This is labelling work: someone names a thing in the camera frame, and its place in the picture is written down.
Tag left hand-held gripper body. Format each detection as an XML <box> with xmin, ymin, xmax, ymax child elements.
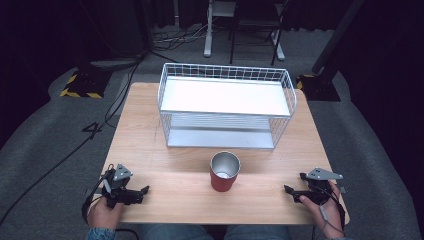
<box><xmin>101</xmin><ymin>163</ymin><xmax>142</xmax><ymax>210</ymax></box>

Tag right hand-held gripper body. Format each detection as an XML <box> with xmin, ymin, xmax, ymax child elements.
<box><xmin>298</xmin><ymin>167</ymin><xmax>344</xmax><ymax>205</ymax></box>

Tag red cup with metal inside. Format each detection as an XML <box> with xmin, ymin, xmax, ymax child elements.
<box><xmin>209</xmin><ymin>151</ymin><xmax>242</xmax><ymax>193</ymax></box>

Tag white wire shelf rack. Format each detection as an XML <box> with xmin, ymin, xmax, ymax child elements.
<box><xmin>157</xmin><ymin>62</ymin><xmax>298</xmax><ymax>150</ymax></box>

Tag person's left hand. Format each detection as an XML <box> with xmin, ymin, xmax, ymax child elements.
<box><xmin>87</xmin><ymin>195</ymin><xmax>125</xmax><ymax>231</ymax></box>

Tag person's right hand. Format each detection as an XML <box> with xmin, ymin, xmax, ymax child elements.
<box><xmin>298</xmin><ymin>181</ymin><xmax>347</xmax><ymax>240</ymax></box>

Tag person's legs in jeans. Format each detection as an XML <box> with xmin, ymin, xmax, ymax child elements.
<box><xmin>137</xmin><ymin>224</ymin><xmax>294</xmax><ymax>240</ymax></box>

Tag black stand base with pole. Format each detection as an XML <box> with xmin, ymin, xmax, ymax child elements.
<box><xmin>295</xmin><ymin>0</ymin><xmax>367</xmax><ymax>103</ymax></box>

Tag black stand base striped edge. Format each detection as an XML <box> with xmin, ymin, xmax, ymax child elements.
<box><xmin>59</xmin><ymin>61</ymin><xmax>114</xmax><ymax>100</ymax></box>

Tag black metal chair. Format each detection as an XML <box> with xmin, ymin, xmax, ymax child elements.
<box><xmin>228</xmin><ymin>0</ymin><xmax>288</xmax><ymax>67</ymax></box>

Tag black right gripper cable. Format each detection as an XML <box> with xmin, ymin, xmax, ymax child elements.
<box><xmin>310</xmin><ymin>184</ymin><xmax>347</xmax><ymax>240</ymax></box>

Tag long black floor cable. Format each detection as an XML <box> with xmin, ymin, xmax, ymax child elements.
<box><xmin>0</xmin><ymin>53</ymin><xmax>148</xmax><ymax>228</ymax></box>

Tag bundle of floor cables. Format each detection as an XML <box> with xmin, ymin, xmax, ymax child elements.
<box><xmin>151</xmin><ymin>19</ymin><xmax>218</xmax><ymax>54</ymax></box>

